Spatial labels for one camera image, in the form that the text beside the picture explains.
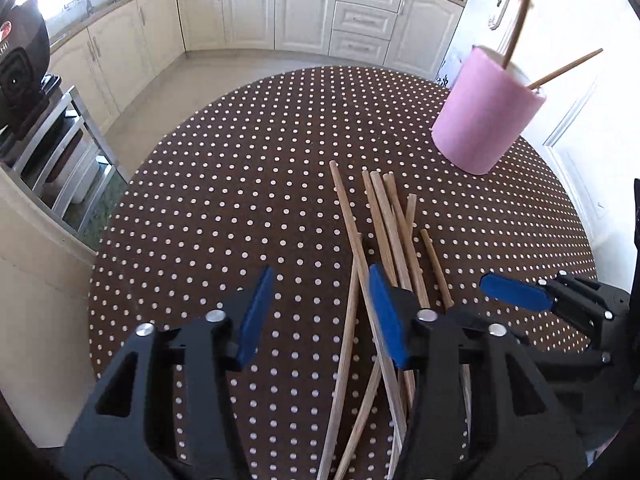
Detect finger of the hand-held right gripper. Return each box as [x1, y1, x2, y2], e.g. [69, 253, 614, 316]
[521, 346, 614, 382]
[479, 270, 629, 347]

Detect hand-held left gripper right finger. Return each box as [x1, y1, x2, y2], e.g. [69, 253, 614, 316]
[367, 264, 588, 480]

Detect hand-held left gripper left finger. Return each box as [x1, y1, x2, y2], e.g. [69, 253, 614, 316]
[60, 266, 277, 480]

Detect bunch of wooden chopsticks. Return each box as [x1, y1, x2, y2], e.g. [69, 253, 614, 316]
[317, 160, 473, 480]

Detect pink cup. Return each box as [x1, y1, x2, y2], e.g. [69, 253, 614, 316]
[431, 45, 545, 176]

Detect single wooden chopstick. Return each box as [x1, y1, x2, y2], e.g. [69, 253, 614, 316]
[527, 48, 605, 91]
[502, 0, 542, 70]

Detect brown polka-dot tablecloth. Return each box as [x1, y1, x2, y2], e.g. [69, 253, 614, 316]
[87, 66, 598, 480]

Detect metal storage rack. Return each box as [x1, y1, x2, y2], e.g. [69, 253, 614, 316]
[0, 85, 132, 233]

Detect white door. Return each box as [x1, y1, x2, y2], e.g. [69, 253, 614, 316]
[440, 0, 640, 286]

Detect cream kitchen base cabinets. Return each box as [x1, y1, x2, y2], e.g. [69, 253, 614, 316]
[47, 0, 468, 126]

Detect black air fryer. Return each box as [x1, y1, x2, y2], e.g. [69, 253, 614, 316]
[0, 0, 52, 136]

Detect metal door handle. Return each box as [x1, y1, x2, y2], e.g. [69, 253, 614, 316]
[487, 0, 534, 31]

